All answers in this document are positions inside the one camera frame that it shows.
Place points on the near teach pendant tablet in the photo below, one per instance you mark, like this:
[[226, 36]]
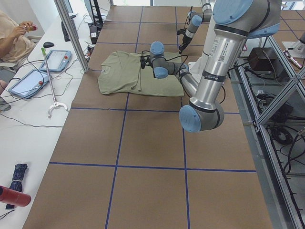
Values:
[[29, 85]]

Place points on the teach pendant tablet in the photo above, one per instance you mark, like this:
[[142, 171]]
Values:
[[29, 85], [57, 60]]

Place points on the aluminium frame post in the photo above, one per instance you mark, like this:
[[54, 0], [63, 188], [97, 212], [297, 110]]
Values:
[[64, 15]]

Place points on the sage green long-sleeve shirt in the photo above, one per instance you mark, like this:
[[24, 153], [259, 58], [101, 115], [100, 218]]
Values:
[[122, 73]]

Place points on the seated person beige shirt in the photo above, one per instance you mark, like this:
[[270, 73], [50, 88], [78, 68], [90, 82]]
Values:
[[14, 45]]

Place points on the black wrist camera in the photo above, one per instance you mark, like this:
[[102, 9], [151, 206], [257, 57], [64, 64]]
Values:
[[143, 62], [181, 32]]

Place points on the black box under frame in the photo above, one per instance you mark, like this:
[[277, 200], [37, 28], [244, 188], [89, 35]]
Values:
[[264, 59]]

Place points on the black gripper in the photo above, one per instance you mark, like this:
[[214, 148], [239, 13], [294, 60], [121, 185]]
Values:
[[184, 41], [148, 61]]

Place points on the black keyboard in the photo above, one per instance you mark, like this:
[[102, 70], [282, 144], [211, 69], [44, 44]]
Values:
[[65, 32]]

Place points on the white reacher grabber stick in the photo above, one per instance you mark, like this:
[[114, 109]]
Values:
[[55, 104]]

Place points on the black computer mouse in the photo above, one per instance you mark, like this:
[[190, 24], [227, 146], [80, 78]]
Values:
[[48, 44]]

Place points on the dark blue folded umbrella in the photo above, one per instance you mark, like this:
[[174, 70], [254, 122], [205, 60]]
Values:
[[16, 184]]

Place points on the far teach pendant tablet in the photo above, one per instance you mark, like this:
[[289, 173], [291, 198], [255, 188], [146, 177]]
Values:
[[57, 60]]

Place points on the red water bottle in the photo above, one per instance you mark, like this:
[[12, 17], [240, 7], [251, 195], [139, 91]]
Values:
[[13, 197]]

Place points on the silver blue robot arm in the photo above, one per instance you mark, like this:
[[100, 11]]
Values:
[[193, 22], [232, 23]]

